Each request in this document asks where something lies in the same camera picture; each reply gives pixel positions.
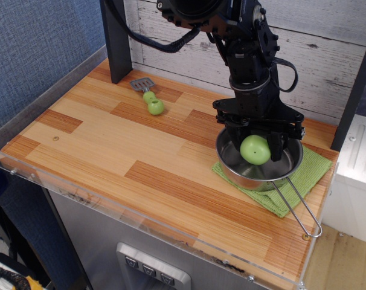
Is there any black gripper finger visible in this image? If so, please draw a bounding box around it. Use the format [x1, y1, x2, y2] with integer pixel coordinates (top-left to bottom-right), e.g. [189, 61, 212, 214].
[225, 122, 255, 149]
[267, 132, 289, 161]

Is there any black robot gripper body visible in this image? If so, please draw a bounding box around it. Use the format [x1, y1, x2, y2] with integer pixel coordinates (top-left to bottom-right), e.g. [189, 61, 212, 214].
[213, 77, 305, 140]

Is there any green toy pear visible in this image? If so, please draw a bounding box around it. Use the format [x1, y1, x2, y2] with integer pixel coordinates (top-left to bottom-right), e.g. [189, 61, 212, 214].
[240, 135, 271, 166]

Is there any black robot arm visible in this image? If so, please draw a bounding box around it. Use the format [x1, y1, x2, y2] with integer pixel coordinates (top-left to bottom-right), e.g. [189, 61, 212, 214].
[157, 1, 304, 161]

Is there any silver metal pot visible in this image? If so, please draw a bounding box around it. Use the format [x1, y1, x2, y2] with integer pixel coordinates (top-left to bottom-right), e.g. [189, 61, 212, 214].
[215, 129, 323, 238]

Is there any white ridged block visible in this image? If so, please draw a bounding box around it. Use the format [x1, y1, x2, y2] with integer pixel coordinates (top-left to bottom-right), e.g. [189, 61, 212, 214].
[323, 115, 366, 242]

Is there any clear acrylic front guard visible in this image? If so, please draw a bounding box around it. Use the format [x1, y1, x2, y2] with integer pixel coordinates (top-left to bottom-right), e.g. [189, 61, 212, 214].
[0, 146, 308, 289]

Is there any grey button panel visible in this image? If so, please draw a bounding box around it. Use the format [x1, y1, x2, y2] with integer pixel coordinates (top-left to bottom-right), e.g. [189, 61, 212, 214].
[116, 242, 191, 289]

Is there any silver toy fridge front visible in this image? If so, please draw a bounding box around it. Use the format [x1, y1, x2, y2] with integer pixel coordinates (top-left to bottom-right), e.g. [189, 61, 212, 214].
[48, 190, 280, 289]

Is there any yellow black object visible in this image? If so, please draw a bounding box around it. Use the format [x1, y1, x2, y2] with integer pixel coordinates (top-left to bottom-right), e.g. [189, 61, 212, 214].
[0, 267, 45, 290]

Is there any black vertical post right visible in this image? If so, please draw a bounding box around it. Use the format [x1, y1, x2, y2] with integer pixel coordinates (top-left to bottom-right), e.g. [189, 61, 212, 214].
[330, 51, 366, 152]

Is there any black vertical post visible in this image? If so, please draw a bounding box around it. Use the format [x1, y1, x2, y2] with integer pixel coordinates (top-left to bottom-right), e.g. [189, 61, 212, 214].
[330, 51, 366, 152]
[100, 1, 132, 84]

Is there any black cable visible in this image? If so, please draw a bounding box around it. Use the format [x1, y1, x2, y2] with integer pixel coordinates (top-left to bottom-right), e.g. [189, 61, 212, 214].
[106, 0, 202, 54]

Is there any black vertical post left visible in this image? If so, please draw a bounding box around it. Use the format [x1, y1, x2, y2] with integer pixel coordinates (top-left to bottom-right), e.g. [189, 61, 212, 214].
[100, 1, 132, 84]

